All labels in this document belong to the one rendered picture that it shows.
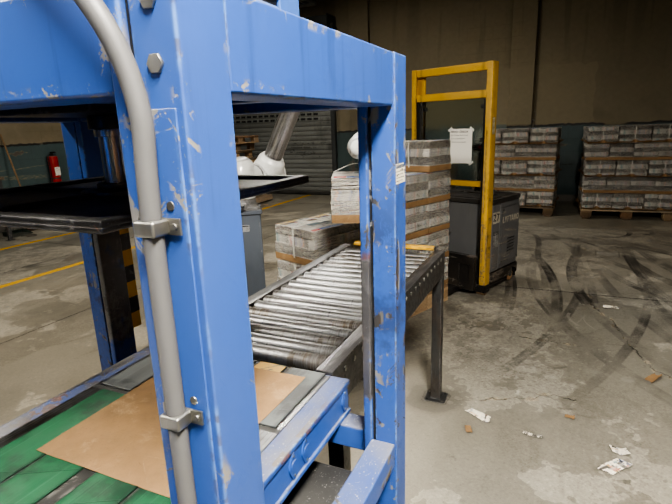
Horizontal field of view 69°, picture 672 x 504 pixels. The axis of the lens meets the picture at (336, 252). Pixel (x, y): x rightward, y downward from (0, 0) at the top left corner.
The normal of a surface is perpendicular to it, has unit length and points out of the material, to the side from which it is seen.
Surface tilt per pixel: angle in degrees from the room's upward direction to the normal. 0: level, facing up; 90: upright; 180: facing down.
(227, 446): 90
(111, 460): 0
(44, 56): 90
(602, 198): 90
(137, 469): 0
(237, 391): 90
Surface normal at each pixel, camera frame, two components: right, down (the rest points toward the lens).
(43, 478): -0.04, -0.97
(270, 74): 0.91, 0.07
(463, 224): -0.71, 0.20
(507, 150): -0.45, 0.23
